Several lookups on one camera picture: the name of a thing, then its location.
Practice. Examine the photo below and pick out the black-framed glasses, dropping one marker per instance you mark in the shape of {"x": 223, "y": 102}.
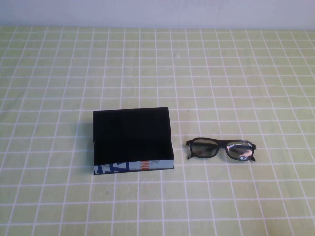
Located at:
{"x": 204, "y": 150}

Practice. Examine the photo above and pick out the black printed glasses case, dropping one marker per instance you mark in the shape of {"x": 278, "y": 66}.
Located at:
{"x": 133, "y": 132}

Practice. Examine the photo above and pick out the green checked tablecloth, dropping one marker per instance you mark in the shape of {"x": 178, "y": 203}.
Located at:
{"x": 73, "y": 73}

